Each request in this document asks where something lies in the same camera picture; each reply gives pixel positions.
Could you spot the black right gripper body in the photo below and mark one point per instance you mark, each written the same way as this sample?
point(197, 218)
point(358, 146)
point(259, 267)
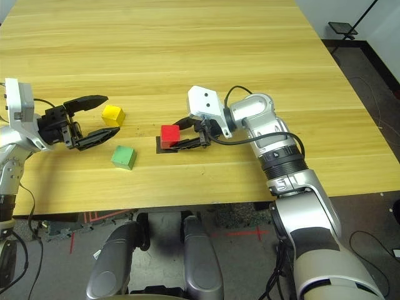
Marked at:
point(209, 131)

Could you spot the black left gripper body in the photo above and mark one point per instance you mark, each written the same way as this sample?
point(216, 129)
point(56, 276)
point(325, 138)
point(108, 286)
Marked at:
point(54, 126)

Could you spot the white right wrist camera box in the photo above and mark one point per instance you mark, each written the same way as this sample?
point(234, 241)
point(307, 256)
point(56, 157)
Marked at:
point(203, 100)

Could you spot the dark speckled floor mat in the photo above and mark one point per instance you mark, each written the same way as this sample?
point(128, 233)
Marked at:
point(237, 215)

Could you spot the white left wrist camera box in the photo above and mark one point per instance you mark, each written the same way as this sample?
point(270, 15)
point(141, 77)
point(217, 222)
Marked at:
point(18, 103)

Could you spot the black flat stand plate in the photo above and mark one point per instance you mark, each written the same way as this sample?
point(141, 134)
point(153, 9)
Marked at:
point(342, 28)

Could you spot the black table leg bar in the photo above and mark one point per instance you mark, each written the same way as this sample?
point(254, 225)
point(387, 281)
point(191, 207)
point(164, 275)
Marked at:
point(47, 217)
point(264, 206)

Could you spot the small silver floor item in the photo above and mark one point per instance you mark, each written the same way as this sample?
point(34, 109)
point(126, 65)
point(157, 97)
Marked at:
point(97, 255)

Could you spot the grey robot leg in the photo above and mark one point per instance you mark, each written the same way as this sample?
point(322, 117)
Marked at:
point(201, 259)
point(112, 259)

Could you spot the grey right robot leg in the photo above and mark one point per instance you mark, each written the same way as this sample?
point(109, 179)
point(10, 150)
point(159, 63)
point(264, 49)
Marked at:
point(201, 259)

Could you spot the small white floor box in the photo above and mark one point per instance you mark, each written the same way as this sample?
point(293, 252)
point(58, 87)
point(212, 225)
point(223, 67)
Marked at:
point(397, 253)

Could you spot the grey left robot leg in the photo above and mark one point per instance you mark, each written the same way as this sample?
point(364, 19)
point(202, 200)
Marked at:
point(112, 259)

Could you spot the black square marker patch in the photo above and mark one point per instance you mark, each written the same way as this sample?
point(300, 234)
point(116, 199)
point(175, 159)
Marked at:
point(158, 150)

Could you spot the black stand pole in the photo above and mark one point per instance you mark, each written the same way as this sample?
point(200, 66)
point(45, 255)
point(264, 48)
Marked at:
point(364, 17)

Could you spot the short red tape strip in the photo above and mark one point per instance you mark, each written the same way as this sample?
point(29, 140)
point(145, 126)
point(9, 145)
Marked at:
point(72, 244)

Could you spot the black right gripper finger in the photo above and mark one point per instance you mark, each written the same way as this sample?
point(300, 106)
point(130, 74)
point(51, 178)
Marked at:
point(190, 144)
point(187, 122)

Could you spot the green wooden block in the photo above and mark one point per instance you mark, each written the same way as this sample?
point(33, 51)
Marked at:
point(123, 156)

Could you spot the yellow wooden block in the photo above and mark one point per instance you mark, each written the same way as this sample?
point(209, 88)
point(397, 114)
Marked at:
point(112, 115)

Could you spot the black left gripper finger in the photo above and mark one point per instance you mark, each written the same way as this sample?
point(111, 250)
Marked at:
point(86, 103)
point(98, 137)

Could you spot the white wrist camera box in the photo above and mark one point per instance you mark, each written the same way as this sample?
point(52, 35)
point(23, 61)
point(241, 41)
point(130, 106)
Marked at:
point(18, 103)
point(203, 100)

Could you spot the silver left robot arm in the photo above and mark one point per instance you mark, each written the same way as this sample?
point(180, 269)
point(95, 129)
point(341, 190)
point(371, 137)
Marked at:
point(9, 168)

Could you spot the beige robot torso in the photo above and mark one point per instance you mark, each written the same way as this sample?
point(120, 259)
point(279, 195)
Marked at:
point(162, 297)

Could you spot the red wooden block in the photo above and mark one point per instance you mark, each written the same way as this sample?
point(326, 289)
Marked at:
point(170, 134)

